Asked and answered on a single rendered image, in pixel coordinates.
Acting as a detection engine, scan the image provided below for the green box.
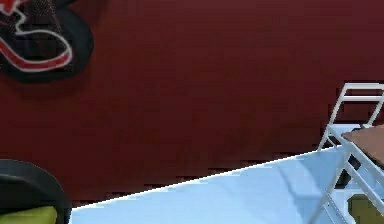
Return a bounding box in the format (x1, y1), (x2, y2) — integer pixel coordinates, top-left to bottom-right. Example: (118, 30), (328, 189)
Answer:
(347, 194), (384, 224)

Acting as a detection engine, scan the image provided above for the white chair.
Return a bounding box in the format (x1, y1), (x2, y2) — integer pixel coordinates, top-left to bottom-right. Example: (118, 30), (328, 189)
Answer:
(316, 82), (384, 153)

